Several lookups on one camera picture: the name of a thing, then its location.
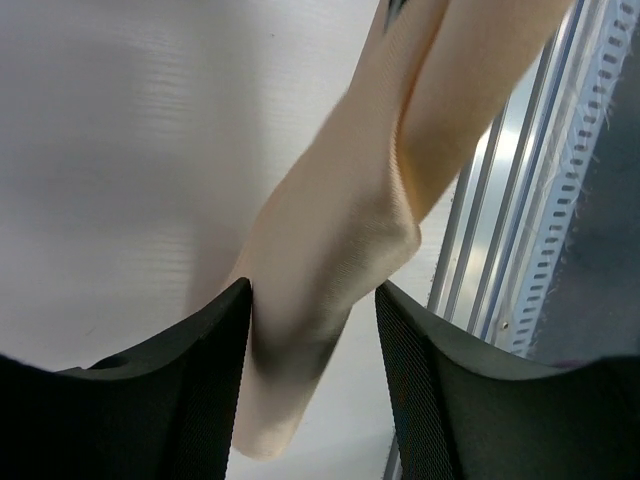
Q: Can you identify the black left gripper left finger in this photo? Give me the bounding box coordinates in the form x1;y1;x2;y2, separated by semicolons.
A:
1;279;251;479

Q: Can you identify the peach satin napkin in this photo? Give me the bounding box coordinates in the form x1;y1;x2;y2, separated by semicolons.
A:
229;1;570;460

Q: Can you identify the white slotted cable duct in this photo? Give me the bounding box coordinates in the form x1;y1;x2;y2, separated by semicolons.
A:
502;1;639;357

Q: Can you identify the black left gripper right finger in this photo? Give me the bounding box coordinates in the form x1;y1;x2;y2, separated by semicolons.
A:
375;282;639;479

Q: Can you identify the aluminium frame rail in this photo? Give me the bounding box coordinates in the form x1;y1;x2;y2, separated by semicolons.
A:
428;1;598;339

